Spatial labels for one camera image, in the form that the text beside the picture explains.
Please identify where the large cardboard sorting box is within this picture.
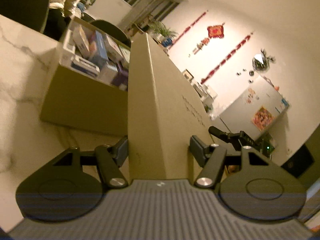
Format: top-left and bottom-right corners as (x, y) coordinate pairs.
(40, 17), (127, 136)

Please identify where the potted green plant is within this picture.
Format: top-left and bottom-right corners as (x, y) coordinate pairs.
(149, 21), (177, 48)

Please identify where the red hanging wall ornament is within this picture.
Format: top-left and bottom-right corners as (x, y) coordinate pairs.
(207, 23), (225, 39)

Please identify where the woman in white jacket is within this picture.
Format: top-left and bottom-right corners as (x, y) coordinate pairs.
(43, 0), (80, 41)

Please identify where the white refrigerator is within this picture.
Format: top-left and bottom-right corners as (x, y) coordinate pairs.
(219, 76), (290, 140)

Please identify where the blue medicine box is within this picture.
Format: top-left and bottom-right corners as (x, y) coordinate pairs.
(89, 30), (108, 68)

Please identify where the purple medicine box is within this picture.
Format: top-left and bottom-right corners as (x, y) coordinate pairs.
(111, 62), (129, 91)

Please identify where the cardboard box lid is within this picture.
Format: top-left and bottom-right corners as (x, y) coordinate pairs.
(127, 34), (214, 181)

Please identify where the dark chair near woman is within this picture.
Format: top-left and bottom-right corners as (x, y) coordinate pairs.
(1, 0), (49, 33)

